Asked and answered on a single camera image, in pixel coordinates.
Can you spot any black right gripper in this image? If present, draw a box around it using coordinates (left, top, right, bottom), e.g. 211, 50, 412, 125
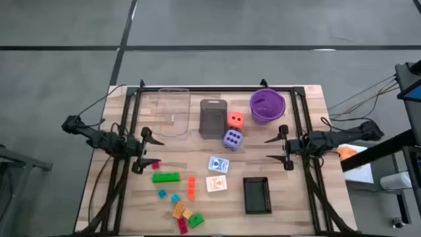
264, 124, 309, 171

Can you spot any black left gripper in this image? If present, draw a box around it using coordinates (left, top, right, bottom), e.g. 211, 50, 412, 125
124, 126, 165, 175

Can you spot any long green toy brick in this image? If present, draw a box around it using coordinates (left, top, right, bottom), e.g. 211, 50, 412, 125
151, 171, 182, 184

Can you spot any purple foam die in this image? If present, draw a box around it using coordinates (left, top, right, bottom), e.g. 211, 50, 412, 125
222, 128, 245, 152

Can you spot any long orange toy brick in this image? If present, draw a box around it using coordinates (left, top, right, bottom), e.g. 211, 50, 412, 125
187, 175, 197, 201

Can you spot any light orange toy brick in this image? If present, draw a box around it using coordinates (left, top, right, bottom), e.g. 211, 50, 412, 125
172, 201, 187, 220

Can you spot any blue playing card deck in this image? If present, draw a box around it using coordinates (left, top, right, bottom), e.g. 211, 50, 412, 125
207, 155, 231, 174

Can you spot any red toy brick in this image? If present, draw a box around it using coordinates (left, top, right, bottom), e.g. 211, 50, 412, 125
176, 217, 189, 236

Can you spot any short green toy brick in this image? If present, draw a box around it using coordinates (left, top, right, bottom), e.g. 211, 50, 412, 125
187, 212, 206, 230

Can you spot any purple plastic bucket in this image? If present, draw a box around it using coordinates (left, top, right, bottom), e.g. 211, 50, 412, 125
249, 88, 287, 126

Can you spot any clear plastic bin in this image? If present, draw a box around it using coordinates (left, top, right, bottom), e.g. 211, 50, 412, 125
154, 87, 192, 138

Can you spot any black mesh plastic basket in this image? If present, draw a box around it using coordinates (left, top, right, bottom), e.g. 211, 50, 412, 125
242, 176, 273, 215

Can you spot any orange foam die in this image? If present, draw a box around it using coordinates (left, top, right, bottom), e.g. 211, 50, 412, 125
227, 111, 246, 131

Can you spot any orange soft object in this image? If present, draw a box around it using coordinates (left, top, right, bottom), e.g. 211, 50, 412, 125
336, 146, 360, 163

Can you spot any grey translucent plastic bin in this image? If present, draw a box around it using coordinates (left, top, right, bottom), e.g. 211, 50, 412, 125
198, 98, 229, 140

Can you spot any orange playing card deck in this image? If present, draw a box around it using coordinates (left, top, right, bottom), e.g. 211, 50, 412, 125
205, 174, 229, 194

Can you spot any white sheet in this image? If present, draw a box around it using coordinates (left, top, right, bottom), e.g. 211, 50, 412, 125
336, 143, 375, 184

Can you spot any black metal bar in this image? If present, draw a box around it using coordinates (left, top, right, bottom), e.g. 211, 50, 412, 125
339, 128, 421, 172

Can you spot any grey padded armrest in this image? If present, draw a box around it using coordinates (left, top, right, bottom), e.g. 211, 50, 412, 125
379, 171, 414, 192

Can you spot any grey metal bench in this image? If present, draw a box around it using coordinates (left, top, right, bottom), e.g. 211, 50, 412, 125
0, 144, 54, 237

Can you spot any dark monitor stand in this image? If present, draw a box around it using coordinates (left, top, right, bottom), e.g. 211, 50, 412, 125
394, 59, 421, 145

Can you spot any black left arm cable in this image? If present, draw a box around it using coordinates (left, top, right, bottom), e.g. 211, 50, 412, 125
74, 84, 128, 118

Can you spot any black aluminium rig frame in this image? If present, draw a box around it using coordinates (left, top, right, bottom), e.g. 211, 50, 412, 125
78, 78, 358, 236

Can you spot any black cable bundle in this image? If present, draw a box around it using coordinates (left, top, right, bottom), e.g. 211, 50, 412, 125
320, 74, 399, 132

